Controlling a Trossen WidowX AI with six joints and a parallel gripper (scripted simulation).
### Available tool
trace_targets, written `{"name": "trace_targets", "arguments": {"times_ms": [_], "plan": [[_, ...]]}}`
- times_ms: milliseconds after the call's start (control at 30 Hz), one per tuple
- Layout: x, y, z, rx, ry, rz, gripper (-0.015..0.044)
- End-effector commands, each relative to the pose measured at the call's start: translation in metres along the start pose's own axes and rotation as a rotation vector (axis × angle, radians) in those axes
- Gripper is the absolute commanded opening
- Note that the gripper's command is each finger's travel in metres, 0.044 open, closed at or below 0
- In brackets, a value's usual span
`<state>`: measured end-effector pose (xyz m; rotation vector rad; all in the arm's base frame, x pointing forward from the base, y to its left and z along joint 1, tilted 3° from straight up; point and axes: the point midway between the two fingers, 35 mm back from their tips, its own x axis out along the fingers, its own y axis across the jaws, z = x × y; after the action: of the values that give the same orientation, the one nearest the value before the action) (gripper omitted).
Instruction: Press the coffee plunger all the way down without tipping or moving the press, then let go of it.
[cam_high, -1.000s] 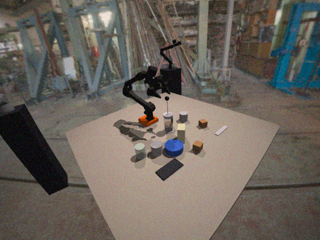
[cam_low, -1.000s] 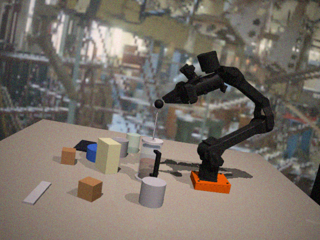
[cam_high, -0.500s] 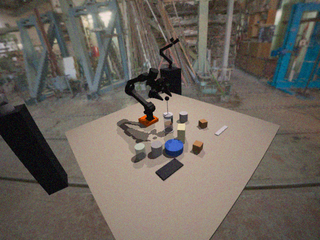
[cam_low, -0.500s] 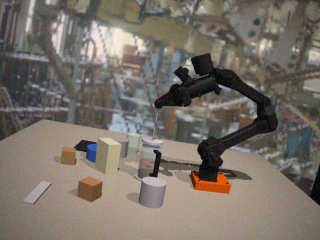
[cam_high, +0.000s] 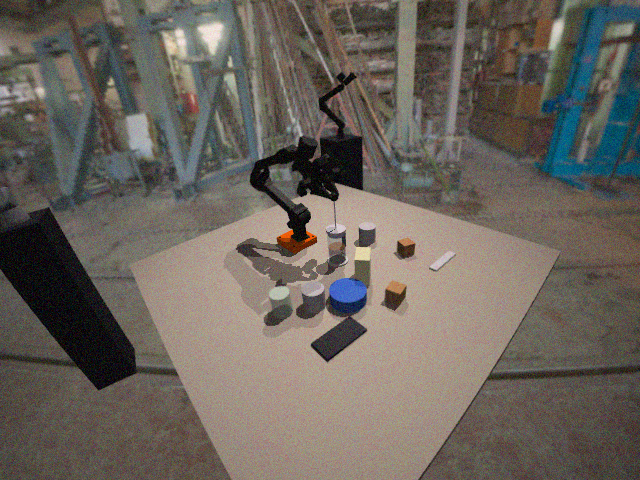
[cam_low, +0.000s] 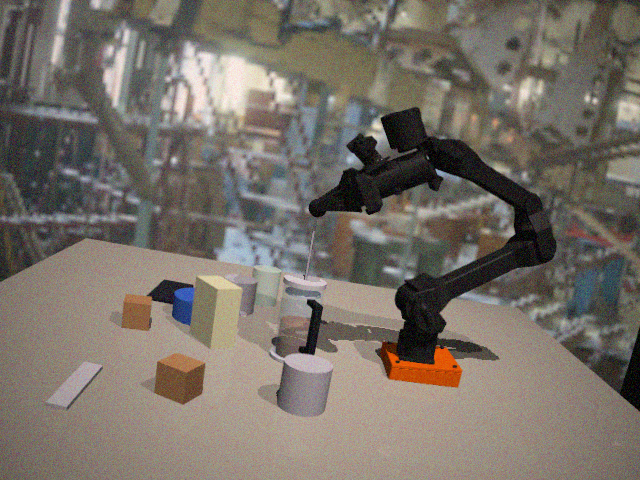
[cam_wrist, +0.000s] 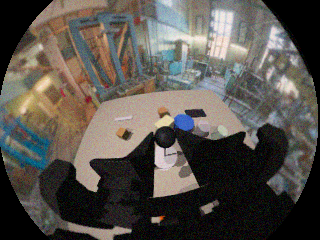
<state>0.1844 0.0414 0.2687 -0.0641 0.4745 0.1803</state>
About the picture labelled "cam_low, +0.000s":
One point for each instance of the blue cylinder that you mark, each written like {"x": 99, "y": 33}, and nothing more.
{"x": 183, "y": 305}

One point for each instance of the glass coffee press with black handle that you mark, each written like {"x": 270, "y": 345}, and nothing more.
{"x": 300, "y": 310}

